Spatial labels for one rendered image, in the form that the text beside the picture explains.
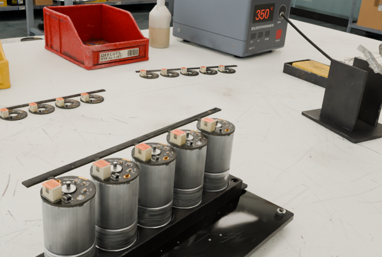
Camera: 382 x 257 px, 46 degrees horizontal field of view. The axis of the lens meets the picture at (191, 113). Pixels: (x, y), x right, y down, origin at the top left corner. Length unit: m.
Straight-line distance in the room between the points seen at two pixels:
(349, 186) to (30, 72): 0.39
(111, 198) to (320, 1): 5.53
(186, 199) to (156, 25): 0.46
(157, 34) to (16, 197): 0.43
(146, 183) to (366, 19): 4.70
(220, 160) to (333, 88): 0.22
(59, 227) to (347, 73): 0.33
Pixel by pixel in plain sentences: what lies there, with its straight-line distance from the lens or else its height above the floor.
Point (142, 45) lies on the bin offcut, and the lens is 0.63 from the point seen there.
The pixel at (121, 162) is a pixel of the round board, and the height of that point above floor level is 0.81.
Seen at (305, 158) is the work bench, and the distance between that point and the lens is 0.41.
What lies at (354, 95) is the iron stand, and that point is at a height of 0.79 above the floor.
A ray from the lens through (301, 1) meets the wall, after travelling 5.87.
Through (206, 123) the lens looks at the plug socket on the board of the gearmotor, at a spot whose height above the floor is 0.82.
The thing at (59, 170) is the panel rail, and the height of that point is 0.81.
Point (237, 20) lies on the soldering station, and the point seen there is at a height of 0.81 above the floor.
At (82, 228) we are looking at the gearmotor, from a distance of 0.22.
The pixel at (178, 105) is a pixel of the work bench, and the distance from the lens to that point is 0.49.
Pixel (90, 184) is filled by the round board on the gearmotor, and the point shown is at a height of 0.81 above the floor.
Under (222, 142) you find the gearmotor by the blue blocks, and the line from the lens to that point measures 0.28.
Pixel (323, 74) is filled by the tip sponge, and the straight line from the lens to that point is 0.61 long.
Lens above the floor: 0.93
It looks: 23 degrees down
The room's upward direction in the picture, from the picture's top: 5 degrees clockwise
